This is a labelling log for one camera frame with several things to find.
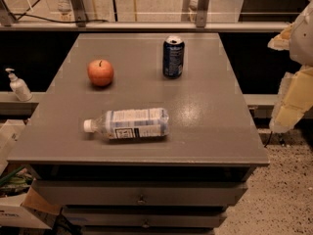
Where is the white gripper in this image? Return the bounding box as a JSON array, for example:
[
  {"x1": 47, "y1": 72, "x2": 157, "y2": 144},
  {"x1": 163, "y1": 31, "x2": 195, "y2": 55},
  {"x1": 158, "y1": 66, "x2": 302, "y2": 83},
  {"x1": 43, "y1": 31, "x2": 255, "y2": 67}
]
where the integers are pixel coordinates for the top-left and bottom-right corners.
[{"x1": 267, "y1": 1, "x2": 313, "y2": 133}]

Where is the clear plastic bottle white cap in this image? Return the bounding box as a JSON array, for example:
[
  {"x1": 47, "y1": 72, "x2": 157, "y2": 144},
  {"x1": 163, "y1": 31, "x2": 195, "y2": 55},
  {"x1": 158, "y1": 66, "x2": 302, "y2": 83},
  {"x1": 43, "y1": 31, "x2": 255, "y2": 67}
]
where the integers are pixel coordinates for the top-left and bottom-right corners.
[{"x1": 83, "y1": 108, "x2": 169, "y2": 139}]

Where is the white pump dispenser bottle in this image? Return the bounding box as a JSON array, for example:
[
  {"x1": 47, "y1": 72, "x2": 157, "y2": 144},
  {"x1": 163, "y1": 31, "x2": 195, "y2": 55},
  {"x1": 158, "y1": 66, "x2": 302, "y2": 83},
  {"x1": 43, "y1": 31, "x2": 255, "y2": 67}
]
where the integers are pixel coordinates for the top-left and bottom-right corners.
[{"x1": 6, "y1": 68, "x2": 32, "y2": 102}]

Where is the blue soda can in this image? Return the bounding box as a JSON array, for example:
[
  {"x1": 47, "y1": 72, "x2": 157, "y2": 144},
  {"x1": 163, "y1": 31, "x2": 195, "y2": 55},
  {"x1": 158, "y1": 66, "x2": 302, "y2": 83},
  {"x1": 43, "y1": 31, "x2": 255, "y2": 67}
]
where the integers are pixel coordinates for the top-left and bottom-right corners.
[{"x1": 162, "y1": 35, "x2": 185, "y2": 78}]

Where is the grey drawer cabinet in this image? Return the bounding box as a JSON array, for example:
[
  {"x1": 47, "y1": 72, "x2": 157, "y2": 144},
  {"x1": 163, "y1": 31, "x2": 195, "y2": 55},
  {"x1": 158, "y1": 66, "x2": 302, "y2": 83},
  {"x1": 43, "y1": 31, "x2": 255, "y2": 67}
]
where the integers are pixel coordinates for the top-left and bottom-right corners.
[{"x1": 9, "y1": 33, "x2": 268, "y2": 235}]

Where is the red apple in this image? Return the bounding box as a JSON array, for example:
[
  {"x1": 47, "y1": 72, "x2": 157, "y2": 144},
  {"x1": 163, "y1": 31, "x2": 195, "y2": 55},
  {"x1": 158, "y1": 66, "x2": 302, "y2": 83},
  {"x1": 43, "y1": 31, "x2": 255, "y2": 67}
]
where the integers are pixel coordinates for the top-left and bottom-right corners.
[{"x1": 87, "y1": 60, "x2": 114, "y2": 86}]

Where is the upper drawer knob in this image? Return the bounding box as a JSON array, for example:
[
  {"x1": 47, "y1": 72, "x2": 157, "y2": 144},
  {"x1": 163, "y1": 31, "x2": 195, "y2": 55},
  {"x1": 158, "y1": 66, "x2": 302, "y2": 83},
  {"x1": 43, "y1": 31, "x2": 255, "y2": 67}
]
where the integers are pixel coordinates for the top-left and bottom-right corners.
[{"x1": 137, "y1": 196, "x2": 146, "y2": 206}]

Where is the drawer knob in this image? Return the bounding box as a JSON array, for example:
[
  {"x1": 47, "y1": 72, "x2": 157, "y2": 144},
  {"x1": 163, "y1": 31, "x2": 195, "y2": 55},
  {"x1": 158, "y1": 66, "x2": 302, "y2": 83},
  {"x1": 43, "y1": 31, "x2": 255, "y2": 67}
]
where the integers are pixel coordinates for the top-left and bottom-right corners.
[
  {"x1": 137, "y1": 196, "x2": 146, "y2": 206},
  {"x1": 142, "y1": 221, "x2": 151, "y2": 229}
]

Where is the lower drawer knob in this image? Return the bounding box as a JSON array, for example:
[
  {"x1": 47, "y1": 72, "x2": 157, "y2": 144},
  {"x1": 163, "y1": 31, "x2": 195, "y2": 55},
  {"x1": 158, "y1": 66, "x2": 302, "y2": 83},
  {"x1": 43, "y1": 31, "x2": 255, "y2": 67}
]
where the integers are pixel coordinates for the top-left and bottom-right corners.
[{"x1": 142, "y1": 221, "x2": 151, "y2": 229}]

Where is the white cardboard box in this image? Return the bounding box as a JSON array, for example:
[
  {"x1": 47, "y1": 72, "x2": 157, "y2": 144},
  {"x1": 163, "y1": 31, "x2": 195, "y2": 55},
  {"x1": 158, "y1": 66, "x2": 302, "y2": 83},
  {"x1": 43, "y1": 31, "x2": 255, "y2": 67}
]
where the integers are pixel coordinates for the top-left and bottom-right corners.
[{"x1": 0, "y1": 188, "x2": 62, "y2": 229}]

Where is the metal railing frame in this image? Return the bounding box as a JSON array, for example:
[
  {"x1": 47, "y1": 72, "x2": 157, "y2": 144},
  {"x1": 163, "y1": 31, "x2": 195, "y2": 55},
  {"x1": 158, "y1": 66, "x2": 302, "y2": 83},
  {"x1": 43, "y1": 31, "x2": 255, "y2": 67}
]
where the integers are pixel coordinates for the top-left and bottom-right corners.
[{"x1": 0, "y1": 0, "x2": 290, "y2": 32}]

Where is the black cable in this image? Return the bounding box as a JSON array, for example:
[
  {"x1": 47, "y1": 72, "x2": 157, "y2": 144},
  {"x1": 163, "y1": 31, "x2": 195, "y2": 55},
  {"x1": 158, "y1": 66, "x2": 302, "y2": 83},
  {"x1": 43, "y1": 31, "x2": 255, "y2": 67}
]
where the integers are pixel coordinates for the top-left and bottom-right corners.
[{"x1": 9, "y1": 0, "x2": 109, "y2": 24}]

